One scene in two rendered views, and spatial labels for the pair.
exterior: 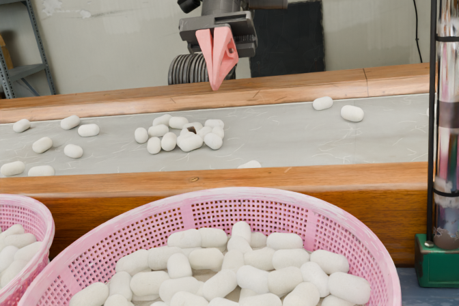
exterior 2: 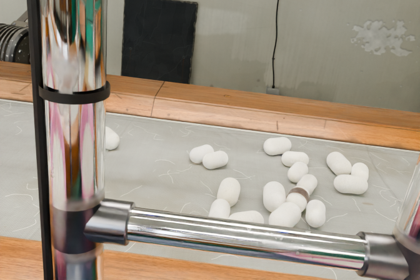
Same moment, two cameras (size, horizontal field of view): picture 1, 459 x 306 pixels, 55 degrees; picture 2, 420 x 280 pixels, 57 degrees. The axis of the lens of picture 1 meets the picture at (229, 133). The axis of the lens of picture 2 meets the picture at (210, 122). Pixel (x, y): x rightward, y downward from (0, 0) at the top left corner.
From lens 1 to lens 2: 27 cm
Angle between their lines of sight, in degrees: 13
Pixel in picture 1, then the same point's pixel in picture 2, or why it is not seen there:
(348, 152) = not seen: hidden behind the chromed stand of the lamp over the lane
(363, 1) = (234, 14)
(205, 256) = not seen: outside the picture
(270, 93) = not seen: hidden behind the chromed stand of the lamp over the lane
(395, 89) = (181, 114)
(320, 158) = (11, 202)
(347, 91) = (129, 106)
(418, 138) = (158, 190)
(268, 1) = not seen: outside the picture
